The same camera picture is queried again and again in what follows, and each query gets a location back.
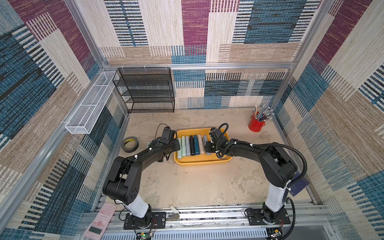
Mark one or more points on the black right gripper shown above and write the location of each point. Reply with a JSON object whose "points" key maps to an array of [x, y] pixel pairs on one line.
{"points": [[212, 145]]}

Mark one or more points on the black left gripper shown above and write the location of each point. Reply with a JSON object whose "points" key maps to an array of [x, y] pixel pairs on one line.
{"points": [[177, 142]]}

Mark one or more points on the yellow plastic storage tray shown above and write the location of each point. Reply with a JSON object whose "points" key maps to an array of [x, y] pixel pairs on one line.
{"points": [[200, 159]]}

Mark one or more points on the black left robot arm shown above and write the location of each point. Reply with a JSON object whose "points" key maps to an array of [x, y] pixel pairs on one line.
{"points": [[124, 178]]}

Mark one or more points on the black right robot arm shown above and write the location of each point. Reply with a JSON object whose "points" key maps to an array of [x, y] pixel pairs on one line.
{"points": [[279, 168]]}

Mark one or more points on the red pen holder cup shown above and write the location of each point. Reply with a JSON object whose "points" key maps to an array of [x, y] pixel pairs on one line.
{"points": [[256, 125]]}

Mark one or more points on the black yellow tape roll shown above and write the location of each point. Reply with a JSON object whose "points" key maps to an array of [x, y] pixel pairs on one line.
{"points": [[130, 144]]}

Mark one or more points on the dark blue booklet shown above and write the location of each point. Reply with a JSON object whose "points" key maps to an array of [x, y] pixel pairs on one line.
{"points": [[297, 187]]}

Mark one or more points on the pink calculator device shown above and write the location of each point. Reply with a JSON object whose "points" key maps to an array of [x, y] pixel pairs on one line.
{"points": [[99, 225]]}

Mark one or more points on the black wire mesh shelf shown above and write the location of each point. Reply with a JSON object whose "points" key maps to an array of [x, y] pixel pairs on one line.
{"points": [[146, 90]]}

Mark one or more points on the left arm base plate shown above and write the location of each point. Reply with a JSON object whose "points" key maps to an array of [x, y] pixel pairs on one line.
{"points": [[156, 220]]}

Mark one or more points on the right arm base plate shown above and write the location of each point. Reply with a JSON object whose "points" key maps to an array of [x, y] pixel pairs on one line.
{"points": [[261, 217]]}

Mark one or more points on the white wire mesh basket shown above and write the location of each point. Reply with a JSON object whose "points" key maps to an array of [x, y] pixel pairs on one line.
{"points": [[87, 113]]}

